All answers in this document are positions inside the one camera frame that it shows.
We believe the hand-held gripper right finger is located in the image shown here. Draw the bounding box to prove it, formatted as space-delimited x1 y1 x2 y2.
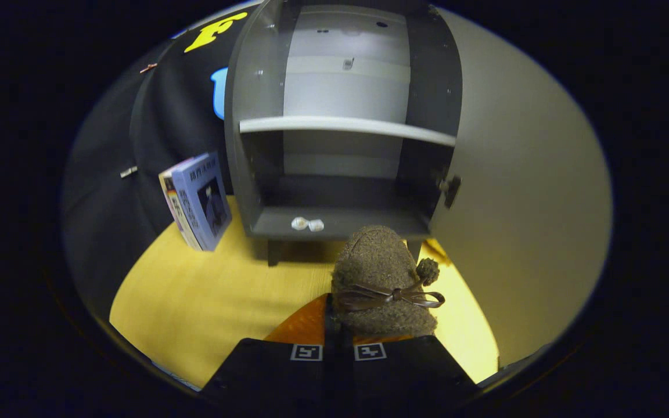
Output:
339 333 481 414

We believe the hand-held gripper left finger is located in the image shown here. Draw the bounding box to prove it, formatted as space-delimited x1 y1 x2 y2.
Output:
200 293 340 416

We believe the brown fuzzy shoe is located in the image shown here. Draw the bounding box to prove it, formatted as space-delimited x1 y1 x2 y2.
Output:
330 225 447 338

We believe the grey shoe cabinet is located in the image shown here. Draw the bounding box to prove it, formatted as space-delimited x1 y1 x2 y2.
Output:
223 0 464 268

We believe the beige shoe cabinet door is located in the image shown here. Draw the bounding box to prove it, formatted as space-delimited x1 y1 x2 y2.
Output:
429 9 614 369

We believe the blue book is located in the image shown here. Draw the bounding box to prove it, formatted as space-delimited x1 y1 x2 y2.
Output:
171 152 232 252

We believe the white and yellow book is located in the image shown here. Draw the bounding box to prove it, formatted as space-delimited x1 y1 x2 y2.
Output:
159 168 203 251

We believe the black backdrop cloth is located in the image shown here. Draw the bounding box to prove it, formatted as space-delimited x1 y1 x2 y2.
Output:
62 6 254 326

